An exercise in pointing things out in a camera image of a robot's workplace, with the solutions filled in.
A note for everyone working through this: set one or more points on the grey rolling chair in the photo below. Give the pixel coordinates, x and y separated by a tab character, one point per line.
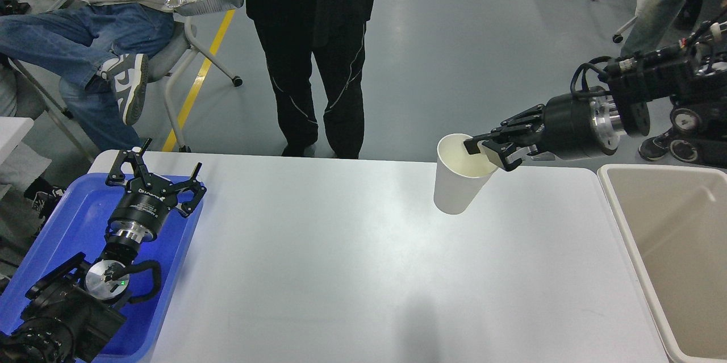
170	62

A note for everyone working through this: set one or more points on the standing person in black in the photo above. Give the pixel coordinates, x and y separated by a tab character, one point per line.
297	35

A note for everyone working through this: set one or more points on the beige plastic bin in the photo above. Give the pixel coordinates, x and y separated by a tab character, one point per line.
673	222

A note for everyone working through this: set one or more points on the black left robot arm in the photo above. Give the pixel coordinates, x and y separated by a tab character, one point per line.
97	282

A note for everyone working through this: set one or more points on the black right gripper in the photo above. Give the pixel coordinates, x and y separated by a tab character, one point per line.
569	128

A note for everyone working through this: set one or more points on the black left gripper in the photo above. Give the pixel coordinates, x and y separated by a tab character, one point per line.
143	204

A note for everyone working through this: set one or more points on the black sneaker left edge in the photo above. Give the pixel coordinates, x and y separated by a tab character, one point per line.
45	197

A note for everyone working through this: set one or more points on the person in green trousers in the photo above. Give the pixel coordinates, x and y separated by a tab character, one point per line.
659	11

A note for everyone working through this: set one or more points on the blue plastic tray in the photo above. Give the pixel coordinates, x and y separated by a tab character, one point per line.
78	224

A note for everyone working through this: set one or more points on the seated person in jeans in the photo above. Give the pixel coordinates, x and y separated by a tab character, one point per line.
101	52

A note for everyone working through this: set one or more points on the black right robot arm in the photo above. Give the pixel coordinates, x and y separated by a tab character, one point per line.
690	73

